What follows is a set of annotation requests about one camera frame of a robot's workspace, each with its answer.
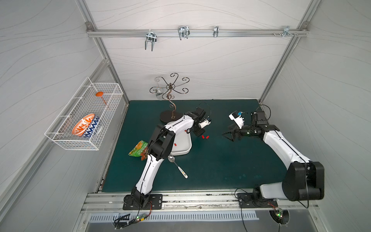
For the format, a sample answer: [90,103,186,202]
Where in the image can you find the white storage box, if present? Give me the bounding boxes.
[165,120,192,156]

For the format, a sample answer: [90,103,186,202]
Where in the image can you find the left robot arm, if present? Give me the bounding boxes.
[131,107,211,205]

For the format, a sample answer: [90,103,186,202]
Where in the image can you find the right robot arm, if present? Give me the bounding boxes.
[222,111,325,202]

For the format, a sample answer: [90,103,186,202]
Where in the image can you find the black metal cup stand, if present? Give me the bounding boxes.
[149,72,190,123]

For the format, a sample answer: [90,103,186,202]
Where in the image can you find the glass cup on stand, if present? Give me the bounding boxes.
[155,87,163,101]

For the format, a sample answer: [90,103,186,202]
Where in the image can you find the green snack packet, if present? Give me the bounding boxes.
[128,140,148,160]

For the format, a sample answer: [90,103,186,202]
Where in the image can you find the metal double hook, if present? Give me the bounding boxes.
[145,32,157,51]

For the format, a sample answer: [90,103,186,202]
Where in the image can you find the round black fan board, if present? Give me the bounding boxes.
[269,210,290,225]

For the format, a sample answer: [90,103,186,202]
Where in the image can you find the white vent strip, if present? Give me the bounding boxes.
[89,210,259,223]

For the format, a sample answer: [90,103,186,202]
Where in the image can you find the orange small spoon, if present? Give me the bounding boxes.
[96,91,107,105]

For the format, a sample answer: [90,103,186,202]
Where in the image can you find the orange blue patterned bowl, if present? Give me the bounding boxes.
[71,114,100,138]

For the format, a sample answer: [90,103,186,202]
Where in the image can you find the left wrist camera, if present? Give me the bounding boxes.
[199,118,211,129]

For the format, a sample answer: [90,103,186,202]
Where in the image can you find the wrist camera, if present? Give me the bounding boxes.
[229,111,244,129]
[199,118,211,129]

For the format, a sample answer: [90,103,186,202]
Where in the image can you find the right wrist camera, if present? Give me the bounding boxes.
[229,111,244,129]

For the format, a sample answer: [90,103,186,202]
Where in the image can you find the spoon with white handle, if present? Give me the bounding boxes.
[168,155,188,179]

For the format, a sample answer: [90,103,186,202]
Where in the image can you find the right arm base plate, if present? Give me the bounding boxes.
[236,192,278,209]

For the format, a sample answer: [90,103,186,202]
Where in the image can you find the aluminium front rail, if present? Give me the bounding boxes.
[81,189,319,214]

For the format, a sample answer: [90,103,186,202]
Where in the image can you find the aluminium rail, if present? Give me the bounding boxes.
[87,29,310,39]
[81,189,319,214]

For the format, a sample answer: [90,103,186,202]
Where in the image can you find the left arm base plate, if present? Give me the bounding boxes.
[122,194,163,210]

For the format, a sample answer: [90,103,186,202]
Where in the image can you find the white wire basket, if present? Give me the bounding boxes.
[44,77,123,150]

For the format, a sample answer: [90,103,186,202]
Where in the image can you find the aluminium top rail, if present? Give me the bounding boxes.
[87,29,310,39]

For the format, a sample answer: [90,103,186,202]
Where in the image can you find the black cables with board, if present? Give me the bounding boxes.
[112,202,153,230]

